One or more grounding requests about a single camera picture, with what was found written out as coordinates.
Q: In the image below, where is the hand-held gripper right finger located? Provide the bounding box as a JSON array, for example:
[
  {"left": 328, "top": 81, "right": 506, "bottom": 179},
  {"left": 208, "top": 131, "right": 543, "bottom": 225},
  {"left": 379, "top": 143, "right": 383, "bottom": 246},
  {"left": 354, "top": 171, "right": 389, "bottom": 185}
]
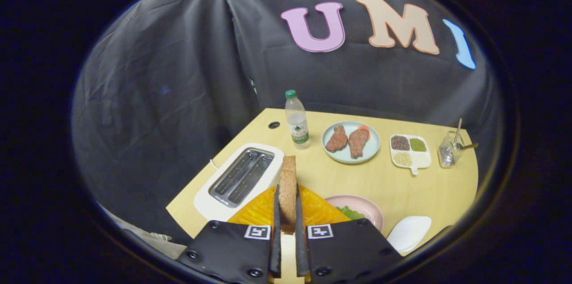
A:
[{"left": 294, "top": 183, "right": 404, "bottom": 284}]

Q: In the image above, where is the pale green plate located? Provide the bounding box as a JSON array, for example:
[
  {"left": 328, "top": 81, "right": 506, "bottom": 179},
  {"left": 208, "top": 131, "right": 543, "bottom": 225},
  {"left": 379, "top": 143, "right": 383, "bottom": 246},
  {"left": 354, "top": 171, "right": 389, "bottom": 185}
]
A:
[{"left": 321, "top": 121, "right": 381, "bottom": 165}]

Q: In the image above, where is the white divided condiment dish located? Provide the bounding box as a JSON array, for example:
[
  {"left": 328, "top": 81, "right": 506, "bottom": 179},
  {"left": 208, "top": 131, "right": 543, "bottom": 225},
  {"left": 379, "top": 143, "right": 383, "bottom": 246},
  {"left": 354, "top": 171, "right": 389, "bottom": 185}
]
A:
[{"left": 389, "top": 134, "right": 432, "bottom": 176}]

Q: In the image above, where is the toasted bread slice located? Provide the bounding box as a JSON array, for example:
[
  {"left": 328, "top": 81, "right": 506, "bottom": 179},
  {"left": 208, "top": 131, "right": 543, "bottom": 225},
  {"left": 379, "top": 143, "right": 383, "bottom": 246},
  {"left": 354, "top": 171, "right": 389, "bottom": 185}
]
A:
[{"left": 278, "top": 155, "right": 298, "bottom": 234}]

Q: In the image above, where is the pink plate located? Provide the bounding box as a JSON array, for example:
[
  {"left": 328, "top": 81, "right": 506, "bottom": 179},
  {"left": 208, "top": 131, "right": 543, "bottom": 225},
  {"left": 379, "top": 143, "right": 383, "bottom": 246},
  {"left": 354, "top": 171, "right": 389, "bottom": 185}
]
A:
[{"left": 325, "top": 195, "right": 385, "bottom": 232}]

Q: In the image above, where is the person's beige clothing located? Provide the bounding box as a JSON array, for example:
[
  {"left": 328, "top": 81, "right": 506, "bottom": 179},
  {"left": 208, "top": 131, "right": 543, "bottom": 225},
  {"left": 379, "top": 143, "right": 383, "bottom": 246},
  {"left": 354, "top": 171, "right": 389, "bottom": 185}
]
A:
[{"left": 96, "top": 203, "right": 188, "bottom": 260}]

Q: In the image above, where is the green lettuce leaf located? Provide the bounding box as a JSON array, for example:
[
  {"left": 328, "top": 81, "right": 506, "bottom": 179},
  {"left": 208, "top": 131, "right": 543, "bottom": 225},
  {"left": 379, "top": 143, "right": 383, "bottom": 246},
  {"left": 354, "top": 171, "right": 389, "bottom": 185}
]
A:
[{"left": 336, "top": 205, "right": 366, "bottom": 221}]

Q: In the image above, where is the brown meat patty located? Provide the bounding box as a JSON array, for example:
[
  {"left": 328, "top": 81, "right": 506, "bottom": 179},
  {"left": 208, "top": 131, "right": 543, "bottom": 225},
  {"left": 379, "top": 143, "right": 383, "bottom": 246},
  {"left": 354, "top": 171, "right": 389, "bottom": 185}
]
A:
[
  {"left": 325, "top": 125, "right": 349, "bottom": 153},
  {"left": 348, "top": 127, "right": 370, "bottom": 159}
]

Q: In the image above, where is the white leaf-shaped plate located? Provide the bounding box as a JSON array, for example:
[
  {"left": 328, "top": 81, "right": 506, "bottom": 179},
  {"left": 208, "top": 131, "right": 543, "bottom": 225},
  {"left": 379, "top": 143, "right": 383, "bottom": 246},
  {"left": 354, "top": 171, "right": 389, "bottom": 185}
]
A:
[{"left": 386, "top": 216, "right": 432, "bottom": 254}]

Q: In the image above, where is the clear utensil holder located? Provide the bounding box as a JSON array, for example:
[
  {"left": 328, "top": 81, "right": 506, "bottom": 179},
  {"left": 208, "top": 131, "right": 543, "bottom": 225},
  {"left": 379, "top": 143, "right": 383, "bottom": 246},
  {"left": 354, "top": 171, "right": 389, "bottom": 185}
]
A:
[{"left": 438, "top": 131, "right": 465, "bottom": 168}]

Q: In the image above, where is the clear plastic water bottle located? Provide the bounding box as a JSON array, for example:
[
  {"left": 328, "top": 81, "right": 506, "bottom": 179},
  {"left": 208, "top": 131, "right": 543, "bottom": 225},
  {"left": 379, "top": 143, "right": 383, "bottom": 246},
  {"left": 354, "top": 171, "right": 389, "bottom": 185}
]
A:
[{"left": 285, "top": 89, "right": 311, "bottom": 150}]

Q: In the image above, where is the white toaster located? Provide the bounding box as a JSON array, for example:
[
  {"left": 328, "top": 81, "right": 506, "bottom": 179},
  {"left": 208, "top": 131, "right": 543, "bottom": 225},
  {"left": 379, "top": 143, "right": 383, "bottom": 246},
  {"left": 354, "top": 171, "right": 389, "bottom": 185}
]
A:
[{"left": 193, "top": 143, "right": 285, "bottom": 222}]

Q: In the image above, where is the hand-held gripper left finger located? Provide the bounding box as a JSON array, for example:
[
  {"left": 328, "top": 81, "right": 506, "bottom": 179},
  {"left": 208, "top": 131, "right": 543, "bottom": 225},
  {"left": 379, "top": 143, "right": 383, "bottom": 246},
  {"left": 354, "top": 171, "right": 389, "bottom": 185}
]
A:
[{"left": 176, "top": 183, "right": 283, "bottom": 284}]

